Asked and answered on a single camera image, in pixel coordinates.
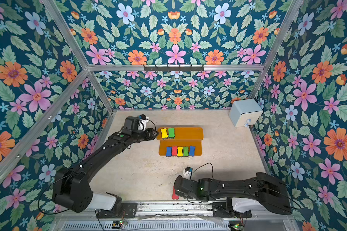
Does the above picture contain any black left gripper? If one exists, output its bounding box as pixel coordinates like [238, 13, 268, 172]
[130, 127, 159, 142]

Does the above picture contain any red eraser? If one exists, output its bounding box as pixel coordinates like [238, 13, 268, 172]
[172, 187, 180, 200]

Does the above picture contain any yellow eraser shelf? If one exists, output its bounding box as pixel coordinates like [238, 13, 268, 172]
[177, 147, 183, 157]
[160, 128, 168, 139]

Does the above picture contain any green eraser shelf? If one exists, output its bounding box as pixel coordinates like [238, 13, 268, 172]
[167, 128, 175, 138]
[183, 146, 189, 157]

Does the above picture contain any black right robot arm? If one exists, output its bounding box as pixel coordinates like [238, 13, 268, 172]
[173, 172, 292, 215]

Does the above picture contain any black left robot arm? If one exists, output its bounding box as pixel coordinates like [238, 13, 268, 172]
[52, 128, 158, 213]

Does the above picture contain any red eraser lower shelf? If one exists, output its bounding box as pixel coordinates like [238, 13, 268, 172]
[171, 146, 178, 157]

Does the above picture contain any blue eraser lower left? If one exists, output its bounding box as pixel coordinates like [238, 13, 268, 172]
[165, 146, 172, 157]

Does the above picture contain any blue eraser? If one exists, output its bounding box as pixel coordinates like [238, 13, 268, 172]
[189, 146, 196, 157]
[165, 146, 172, 157]

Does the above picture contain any blue eraser lower right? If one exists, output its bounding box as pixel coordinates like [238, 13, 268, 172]
[189, 146, 196, 157]

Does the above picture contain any right small circuit board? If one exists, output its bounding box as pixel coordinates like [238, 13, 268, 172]
[228, 222, 244, 231]

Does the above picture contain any small green circuit board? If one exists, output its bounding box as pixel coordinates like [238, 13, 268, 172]
[111, 220, 128, 229]

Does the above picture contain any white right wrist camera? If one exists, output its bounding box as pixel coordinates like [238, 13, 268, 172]
[182, 167, 193, 180]

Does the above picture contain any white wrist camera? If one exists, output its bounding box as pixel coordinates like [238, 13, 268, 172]
[182, 167, 193, 180]
[138, 115, 149, 131]

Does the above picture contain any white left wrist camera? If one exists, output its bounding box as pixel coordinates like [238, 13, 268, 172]
[138, 115, 149, 131]

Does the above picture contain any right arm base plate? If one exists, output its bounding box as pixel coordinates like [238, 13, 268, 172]
[212, 202, 252, 218]

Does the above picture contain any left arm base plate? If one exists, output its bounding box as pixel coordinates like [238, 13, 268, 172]
[97, 202, 138, 219]

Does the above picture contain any black hook rail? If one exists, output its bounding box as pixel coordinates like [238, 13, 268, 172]
[143, 64, 204, 72]

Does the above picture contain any pale blue wall box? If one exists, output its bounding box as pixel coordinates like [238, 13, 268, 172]
[229, 99, 263, 128]

